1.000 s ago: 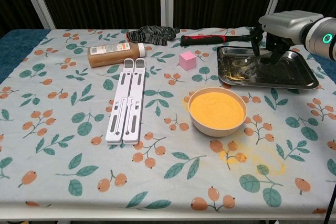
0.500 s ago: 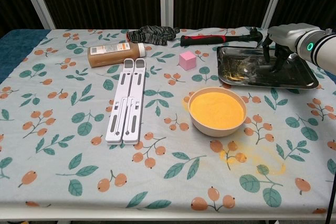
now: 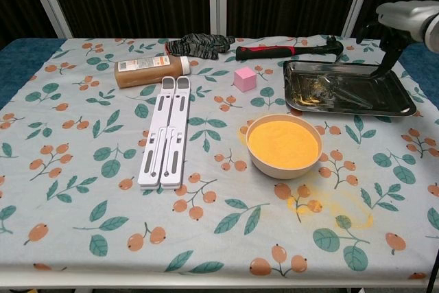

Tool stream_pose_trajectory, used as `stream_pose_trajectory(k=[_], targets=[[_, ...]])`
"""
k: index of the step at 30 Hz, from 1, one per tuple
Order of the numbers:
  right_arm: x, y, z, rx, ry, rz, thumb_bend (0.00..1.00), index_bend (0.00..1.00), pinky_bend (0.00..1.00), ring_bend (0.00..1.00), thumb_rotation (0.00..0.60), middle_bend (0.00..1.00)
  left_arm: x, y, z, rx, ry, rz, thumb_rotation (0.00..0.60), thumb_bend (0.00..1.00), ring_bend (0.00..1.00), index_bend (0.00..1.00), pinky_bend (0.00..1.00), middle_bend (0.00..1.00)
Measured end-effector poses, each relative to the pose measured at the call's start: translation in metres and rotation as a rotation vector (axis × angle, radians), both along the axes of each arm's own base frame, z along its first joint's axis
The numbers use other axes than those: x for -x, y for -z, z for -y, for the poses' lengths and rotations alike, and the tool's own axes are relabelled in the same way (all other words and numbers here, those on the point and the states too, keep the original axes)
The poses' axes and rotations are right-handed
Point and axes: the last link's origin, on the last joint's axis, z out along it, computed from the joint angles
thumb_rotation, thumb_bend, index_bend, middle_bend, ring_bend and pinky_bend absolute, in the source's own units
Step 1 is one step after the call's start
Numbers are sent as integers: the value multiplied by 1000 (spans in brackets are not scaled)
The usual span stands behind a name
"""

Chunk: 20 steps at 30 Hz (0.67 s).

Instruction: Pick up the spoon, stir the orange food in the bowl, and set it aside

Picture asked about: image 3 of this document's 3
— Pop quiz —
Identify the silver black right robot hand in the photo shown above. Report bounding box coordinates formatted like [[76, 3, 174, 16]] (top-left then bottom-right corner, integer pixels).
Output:
[[355, 0, 439, 80]]

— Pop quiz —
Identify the silver spoon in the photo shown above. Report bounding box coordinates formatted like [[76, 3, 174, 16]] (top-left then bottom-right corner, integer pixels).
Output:
[[320, 73, 378, 107]]

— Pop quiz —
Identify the metal tray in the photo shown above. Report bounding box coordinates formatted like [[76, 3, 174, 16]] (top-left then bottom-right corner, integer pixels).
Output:
[[283, 60, 417, 117]]

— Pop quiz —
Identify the off-white bowl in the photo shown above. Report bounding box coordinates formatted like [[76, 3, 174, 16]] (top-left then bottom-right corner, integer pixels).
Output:
[[245, 113, 324, 180]]

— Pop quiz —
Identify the black red claw hammer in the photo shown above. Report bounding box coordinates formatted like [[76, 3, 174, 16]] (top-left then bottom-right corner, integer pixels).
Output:
[[235, 34, 344, 64]]

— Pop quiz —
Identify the pink cube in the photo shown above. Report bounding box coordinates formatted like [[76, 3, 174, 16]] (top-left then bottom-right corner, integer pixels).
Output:
[[233, 66, 257, 93]]

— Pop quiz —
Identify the yellow powder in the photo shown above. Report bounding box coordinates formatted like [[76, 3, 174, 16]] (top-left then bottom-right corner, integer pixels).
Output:
[[248, 117, 320, 167]]

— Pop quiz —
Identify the grey striped knit glove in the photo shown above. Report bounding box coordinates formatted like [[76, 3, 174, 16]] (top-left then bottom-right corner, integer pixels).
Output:
[[165, 33, 236, 60]]

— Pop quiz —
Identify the white folding laptop stand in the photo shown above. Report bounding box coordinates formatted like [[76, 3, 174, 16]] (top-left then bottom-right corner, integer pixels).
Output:
[[137, 75, 191, 191]]

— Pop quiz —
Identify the brown juice bottle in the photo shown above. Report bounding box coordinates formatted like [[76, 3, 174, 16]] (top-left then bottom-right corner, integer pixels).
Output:
[[114, 55, 190, 89]]

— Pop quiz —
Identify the floral fruit pattern tablecloth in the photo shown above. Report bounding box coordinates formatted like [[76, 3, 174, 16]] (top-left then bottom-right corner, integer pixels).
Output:
[[0, 35, 439, 280]]

